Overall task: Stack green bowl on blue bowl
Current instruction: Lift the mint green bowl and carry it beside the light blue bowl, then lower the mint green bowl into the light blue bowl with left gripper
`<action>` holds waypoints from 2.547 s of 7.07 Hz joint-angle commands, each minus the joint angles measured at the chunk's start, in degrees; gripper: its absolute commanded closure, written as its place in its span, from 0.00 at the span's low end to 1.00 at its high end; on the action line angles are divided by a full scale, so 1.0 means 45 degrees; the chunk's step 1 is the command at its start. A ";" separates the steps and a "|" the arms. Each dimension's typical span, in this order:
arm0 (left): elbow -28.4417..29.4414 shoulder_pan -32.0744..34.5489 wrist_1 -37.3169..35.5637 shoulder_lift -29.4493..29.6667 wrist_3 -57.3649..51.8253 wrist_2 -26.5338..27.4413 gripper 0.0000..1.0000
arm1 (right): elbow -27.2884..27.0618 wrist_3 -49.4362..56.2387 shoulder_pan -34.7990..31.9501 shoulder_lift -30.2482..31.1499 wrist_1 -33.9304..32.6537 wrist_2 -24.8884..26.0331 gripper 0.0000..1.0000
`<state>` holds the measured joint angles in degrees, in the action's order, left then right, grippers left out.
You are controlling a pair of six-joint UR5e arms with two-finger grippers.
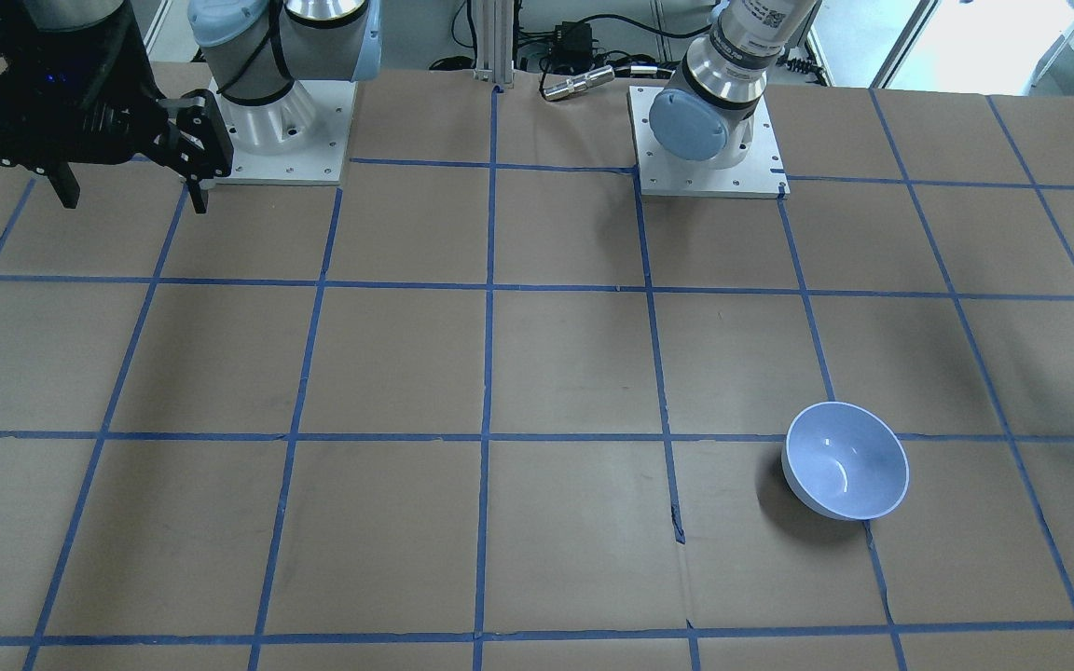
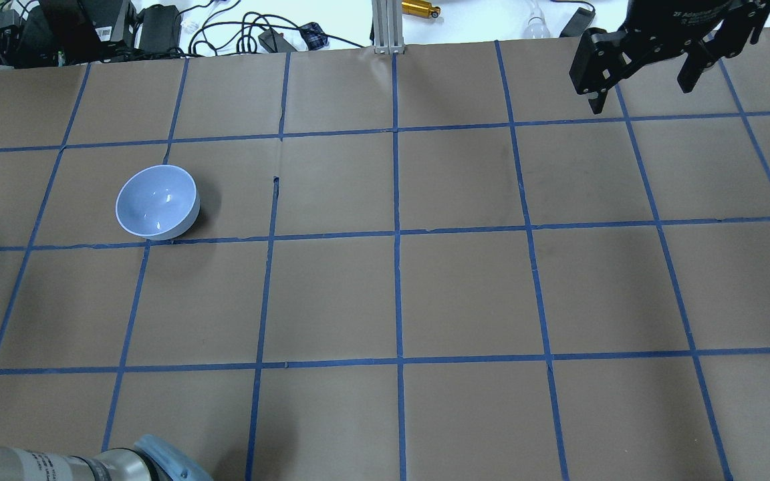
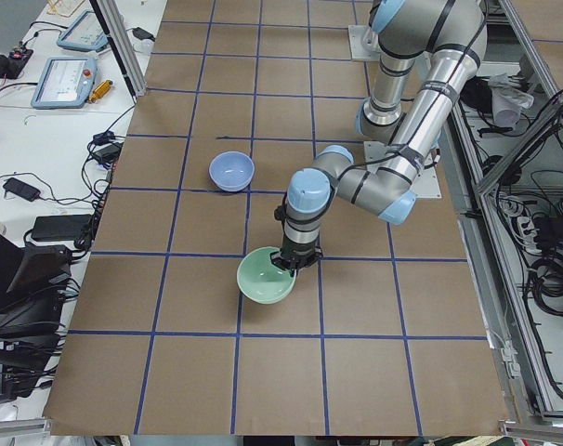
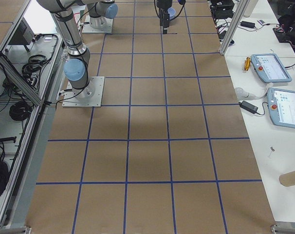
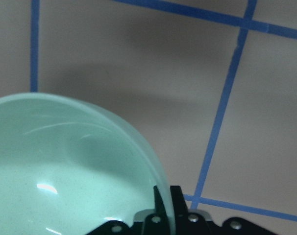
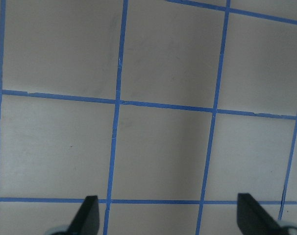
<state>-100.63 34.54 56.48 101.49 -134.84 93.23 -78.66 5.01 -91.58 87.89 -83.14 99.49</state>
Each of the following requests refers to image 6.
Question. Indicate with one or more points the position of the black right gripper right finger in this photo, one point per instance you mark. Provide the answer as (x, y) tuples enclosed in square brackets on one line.
[(252, 219)]

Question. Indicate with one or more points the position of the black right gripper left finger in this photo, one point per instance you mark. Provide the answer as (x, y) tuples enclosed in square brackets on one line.
[(86, 220)]

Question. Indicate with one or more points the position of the brown paper table cover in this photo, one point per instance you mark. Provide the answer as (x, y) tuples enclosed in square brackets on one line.
[(164, 109)]

